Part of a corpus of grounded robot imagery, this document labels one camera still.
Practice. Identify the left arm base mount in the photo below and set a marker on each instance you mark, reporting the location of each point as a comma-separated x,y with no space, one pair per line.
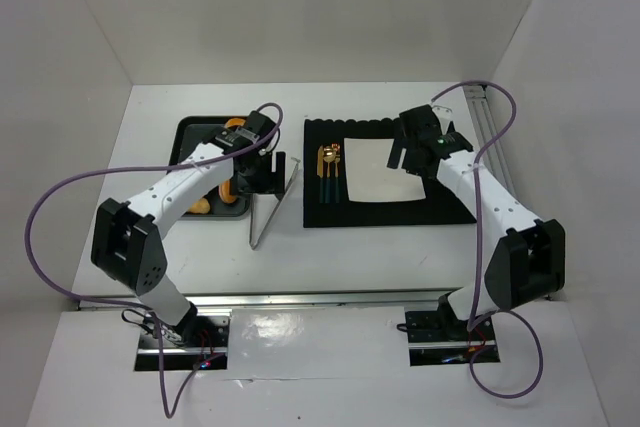
206,350

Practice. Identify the black bread tray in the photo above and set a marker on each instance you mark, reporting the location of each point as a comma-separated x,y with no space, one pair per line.
189,133

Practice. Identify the aluminium rail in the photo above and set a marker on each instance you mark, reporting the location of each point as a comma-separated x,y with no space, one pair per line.
317,299
485,129

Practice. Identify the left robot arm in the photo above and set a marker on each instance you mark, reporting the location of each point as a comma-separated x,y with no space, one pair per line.
128,236

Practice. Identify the aluminium rail right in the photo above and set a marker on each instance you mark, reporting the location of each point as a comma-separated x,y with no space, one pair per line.
485,129

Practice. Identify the aluminium rail front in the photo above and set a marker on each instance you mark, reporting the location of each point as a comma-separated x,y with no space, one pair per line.
317,299

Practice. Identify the sugared orange donut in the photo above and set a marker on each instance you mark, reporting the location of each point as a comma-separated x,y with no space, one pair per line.
225,192

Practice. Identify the long yellow bread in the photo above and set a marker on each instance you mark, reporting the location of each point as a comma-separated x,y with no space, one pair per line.
200,207

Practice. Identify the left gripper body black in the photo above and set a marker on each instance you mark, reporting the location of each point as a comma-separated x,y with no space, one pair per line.
270,179

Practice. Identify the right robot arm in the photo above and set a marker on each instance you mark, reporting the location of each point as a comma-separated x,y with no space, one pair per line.
519,257

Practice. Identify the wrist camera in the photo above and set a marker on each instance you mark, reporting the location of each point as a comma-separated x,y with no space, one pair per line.
420,124
258,130

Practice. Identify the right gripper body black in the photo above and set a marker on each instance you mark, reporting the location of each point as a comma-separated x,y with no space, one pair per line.
409,158

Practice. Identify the metal tongs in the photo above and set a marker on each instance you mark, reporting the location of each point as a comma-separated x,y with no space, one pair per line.
264,208

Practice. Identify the gold knife green handle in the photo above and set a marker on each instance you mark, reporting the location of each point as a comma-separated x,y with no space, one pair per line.
320,173

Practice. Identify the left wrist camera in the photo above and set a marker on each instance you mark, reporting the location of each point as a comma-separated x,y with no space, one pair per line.
258,130

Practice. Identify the black placemat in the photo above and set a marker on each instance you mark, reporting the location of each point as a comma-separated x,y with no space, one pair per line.
439,208

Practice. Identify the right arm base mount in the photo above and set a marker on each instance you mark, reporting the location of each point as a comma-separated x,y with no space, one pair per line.
437,337

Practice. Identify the white square plate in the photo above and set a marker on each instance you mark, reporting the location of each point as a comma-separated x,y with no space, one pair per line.
369,180

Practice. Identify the gold spoon green handle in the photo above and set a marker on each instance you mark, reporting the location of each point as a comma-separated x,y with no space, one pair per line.
329,155

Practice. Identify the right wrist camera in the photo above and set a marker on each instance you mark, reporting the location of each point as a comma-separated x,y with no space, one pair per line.
420,124

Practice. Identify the gold fork green handle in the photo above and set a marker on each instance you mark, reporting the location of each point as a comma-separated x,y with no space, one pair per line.
337,158

